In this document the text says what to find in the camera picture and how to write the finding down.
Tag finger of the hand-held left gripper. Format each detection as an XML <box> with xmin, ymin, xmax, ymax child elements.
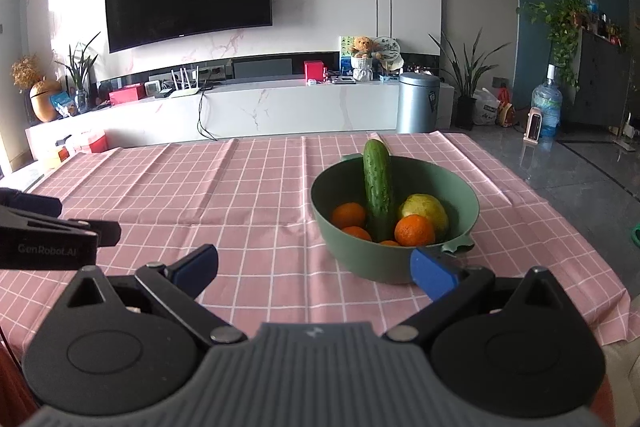
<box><xmin>0</xmin><ymin>188</ymin><xmax>64</xmax><ymax>219</ymax></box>
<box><xmin>50</xmin><ymin>218</ymin><xmax>122</xmax><ymax>250</ymax></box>

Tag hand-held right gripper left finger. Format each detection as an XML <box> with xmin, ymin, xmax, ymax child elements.
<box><xmin>47</xmin><ymin>243</ymin><xmax>249</xmax><ymax>348</ymax></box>

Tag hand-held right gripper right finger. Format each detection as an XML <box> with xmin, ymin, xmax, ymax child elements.
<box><xmin>381</xmin><ymin>247</ymin><xmax>581</xmax><ymax>348</ymax></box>

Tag green colander bowl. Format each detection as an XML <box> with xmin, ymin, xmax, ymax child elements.
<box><xmin>310</xmin><ymin>153</ymin><xmax>481</xmax><ymax>285</ymax></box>

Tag yellow-green pear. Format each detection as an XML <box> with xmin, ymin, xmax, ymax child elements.
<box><xmin>398</xmin><ymin>193</ymin><xmax>449</xmax><ymax>244</ymax></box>

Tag pink checked tablecloth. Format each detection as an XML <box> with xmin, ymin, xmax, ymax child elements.
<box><xmin>0</xmin><ymin>132</ymin><xmax>628</xmax><ymax>358</ymax></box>

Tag red white plastic container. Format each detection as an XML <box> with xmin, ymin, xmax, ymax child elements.
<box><xmin>75</xmin><ymin>130</ymin><xmax>108</xmax><ymax>154</ymax></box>

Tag orange round vase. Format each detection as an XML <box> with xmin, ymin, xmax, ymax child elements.
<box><xmin>29</xmin><ymin>77</ymin><xmax>63</xmax><ymax>124</ymax></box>

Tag green cucumber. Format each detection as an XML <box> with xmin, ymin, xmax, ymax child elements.
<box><xmin>363</xmin><ymin>139</ymin><xmax>396</xmax><ymax>243</ymax></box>

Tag dried yellow flowers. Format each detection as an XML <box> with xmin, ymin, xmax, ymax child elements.
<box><xmin>11</xmin><ymin>54</ymin><xmax>43</xmax><ymax>90</ymax></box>

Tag green orchid plant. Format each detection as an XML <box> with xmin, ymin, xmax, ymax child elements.
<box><xmin>54</xmin><ymin>32</ymin><xmax>101</xmax><ymax>112</ymax></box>

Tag flat red box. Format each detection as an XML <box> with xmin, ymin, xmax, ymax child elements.
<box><xmin>109</xmin><ymin>88</ymin><xmax>147</xmax><ymax>106</ymax></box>

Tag white wifi router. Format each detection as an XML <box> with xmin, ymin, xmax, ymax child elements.
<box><xmin>169</xmin><ymin>66</ymin><xmax>202</xmax><ymax>98</ymax></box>

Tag silver trash bin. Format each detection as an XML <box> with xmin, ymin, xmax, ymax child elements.
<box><xmin>397</xmin><ymin>73</ymin><xmax>442</xmax><ymax>134</ymax></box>

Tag potted plant black pot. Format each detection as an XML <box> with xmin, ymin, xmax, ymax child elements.
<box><xmin>430</xmin><ymin>29</ymin><xmax>501</xmax><ymax>130</ymax></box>

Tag white plastic bag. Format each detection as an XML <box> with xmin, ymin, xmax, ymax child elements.
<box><xmin>472</xmin><ymin>88</ymin><xmax>501</xmax><ymax>126</ymax></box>

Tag orange bag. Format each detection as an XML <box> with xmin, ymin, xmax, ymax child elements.
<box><xmin>497</xmin><ymin>88</ymin><xmax>516</xmax><ymax>128</ymax></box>

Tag small pink stand device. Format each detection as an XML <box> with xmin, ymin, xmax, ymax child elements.
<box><xmin>523</xmin><ymin>107</ymin><xmax>543</xmax><ymax>142</ymax></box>

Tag white marble tv cabinet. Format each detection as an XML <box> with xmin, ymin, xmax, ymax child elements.
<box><xmin>25</xmin><ymin>79</ymin><xmax>456</xmax><ymax>148</ymax></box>

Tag blue water bottle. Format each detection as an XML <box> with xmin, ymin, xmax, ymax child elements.
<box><xmin>531</xmin><ymin>64</ymin><xmax>563</xmax><ymax>138</ymax></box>

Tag round paper fan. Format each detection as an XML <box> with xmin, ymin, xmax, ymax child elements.
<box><xmin>375</xmin><ymin>37</ymin><xmax>404</xmax><ymax>62</ymax></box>

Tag blue picture board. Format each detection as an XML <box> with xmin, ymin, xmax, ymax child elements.
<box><xmin>339</xmin><ymin>36</ymin><xmax>358</xmax><ymax>75</ymax></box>

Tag brown teddy bear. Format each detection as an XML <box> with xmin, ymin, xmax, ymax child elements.
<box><xmin>350</xmin><ymin>37</ymin><xmax>381</xmax><ymax>59</ymax></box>

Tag dark grey sideboard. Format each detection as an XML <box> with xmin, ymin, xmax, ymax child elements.
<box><xmin>570</xmin><ymin>27</ymin><xmax>636</xmax><ymax>128</ymax></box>

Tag trailing pothos plant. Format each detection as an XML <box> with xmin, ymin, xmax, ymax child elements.
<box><xmin>525</xmin><ymin>0</ymin><xmax>590</xmax><ymax>88</ymax></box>

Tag black power cable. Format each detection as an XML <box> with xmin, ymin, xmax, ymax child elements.
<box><xmin>196</xmin><ymin>83</ymin><xmax>221</xmax><ymax>142</ymax></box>

